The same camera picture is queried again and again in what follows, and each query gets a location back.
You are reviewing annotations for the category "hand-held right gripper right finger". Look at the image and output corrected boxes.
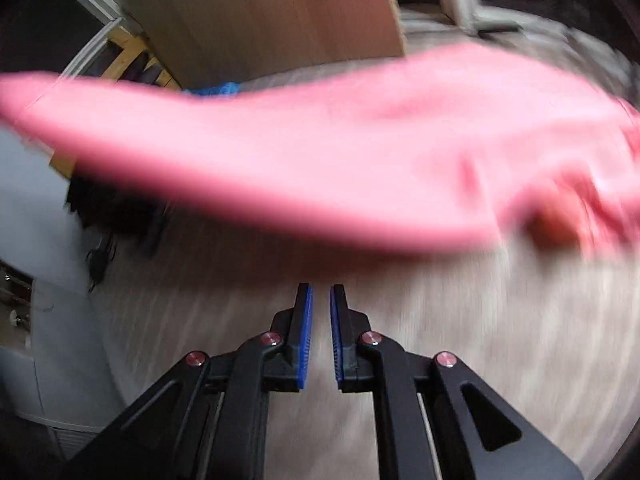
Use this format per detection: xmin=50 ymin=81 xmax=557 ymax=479
xmin=329 ymin=284 xmax=586 ymax=480

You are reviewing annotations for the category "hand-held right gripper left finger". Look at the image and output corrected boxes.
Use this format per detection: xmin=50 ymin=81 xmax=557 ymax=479
xmin=60 ymin=282 xmax=315 ymax=480

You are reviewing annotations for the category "pink t-shirt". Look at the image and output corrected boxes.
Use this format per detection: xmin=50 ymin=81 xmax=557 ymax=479
xmin=0 ymin=42 xmax=640 ymax=261

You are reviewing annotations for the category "pile of dark clothes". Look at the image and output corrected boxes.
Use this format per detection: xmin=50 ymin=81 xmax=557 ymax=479
xmin=65 ymin=175 xmax=171 ymax=256

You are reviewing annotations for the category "beige plaid blanket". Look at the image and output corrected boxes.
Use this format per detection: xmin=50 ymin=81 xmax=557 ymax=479
xmin=90 ymin=15 xmax=640 ymax=480

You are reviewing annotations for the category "blue and white cloth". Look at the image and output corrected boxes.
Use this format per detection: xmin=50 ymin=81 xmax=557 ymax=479
xmin=182 ymin=80 xmax=243 ymax=98

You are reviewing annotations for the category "light wooden board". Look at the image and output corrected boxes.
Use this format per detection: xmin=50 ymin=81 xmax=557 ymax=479
xmin=122 ymin=0 xmax=407 ymax=88

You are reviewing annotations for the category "tangled black cable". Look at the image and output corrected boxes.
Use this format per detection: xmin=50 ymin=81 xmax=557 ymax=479
xmin=85 ymin=235 xmax=118 ymax=293

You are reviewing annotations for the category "yellow wooden bed frame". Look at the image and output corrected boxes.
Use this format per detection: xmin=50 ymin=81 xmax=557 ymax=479
xmin=50 ymin=25 xmax=183 ymax=176

